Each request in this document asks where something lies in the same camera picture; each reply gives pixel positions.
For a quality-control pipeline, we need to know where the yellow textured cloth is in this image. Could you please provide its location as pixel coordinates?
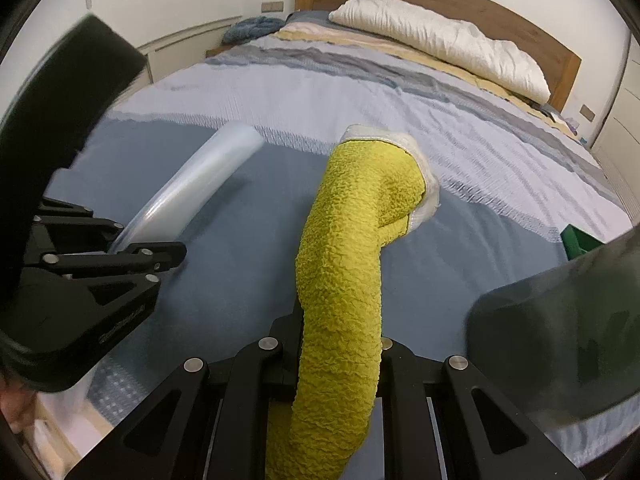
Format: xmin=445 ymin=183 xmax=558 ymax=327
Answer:
xmin=266 ymin=140 xmax=426 ymax=479

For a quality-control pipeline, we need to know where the teal cloth on nightstand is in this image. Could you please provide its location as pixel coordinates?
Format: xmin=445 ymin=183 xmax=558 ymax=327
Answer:
xmin=221 ymin=15 xmax=285 ymax=46

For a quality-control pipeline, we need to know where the white wardrobe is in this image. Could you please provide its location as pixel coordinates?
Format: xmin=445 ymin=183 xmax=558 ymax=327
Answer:
xmin=591 ymin=37 xmax=640 ymax=224

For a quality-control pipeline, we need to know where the white pillow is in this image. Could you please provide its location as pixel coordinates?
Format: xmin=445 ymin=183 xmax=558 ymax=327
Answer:
xmin=329 ymin=0 xmax=551 ymax=104

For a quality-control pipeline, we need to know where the wooden headboard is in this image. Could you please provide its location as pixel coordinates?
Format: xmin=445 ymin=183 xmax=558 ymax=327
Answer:
xmin=294 ymin=0 xmax=582 ymax=112

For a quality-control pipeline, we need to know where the striped bed cover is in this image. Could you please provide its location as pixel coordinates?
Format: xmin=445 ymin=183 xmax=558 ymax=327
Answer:
xmin=48 ymin=13 xmax=631 ymax=424

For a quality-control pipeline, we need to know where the green tray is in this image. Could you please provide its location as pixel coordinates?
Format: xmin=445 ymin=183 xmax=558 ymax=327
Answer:
xmin=561 ymin=224 xmax=603 ymax=260

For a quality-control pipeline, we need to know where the wooden left nightstand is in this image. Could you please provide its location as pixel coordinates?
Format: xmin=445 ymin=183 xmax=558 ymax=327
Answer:
xmin=205 ymin=44 xmax=233 ymax=58

